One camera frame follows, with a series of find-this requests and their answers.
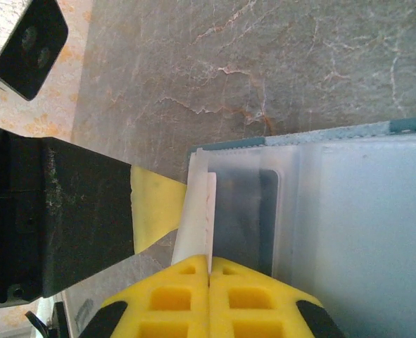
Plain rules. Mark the white credit card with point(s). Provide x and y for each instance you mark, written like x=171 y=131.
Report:
x=211 y=218

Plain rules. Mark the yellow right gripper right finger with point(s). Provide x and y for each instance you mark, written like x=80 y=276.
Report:
x=250 y=303

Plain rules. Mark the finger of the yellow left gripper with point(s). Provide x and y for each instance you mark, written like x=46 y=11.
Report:
x=95 y=214

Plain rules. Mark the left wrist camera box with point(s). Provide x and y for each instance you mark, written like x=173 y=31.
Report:
x=31 y=53

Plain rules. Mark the teal card holder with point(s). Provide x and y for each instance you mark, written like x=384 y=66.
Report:
x=352 y=211

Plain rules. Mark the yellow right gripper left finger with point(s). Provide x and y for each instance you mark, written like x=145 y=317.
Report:
x=172 y=303

